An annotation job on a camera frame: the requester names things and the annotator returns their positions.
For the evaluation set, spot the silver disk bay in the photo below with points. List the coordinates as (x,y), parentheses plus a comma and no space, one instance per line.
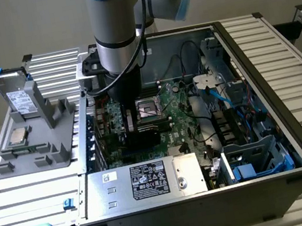
(217,57)

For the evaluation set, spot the CPU socket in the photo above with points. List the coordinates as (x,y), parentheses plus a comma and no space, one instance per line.
(150,108)

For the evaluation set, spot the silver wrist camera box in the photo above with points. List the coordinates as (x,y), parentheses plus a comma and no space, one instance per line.
(87,67)

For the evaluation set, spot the green motherboard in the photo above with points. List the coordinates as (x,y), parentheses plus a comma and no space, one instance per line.
(180,113)

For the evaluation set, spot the hard disk with label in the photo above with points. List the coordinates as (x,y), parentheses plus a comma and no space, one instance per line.
(21,98)

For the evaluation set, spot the blue drive latch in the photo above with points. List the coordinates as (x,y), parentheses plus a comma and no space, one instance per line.
(245,173)

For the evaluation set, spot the small blue clip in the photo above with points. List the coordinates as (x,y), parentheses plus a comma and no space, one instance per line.
(68,203)

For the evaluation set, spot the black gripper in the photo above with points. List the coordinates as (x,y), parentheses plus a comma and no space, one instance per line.
(126,88)

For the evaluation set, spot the open black PC case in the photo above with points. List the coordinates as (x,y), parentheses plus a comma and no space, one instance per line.
(193,219)

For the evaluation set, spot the silver CPU chip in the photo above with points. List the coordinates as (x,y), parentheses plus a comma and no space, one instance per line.
(19,136)

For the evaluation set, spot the grey drive cage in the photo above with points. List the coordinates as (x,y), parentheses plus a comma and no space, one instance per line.
(254,153)

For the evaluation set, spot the silver case side panel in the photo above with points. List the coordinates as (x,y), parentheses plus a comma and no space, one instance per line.
(31,195)

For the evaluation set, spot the grey parts rack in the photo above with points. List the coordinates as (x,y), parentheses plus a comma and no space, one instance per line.
(55,153)

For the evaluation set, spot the green RAM stick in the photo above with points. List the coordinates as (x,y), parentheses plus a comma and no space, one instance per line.
(25,149)

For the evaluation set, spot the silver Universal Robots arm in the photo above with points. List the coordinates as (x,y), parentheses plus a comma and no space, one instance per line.
(110,17)

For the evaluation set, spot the silver power supply unit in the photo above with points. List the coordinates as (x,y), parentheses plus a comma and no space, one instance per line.
(129,187)

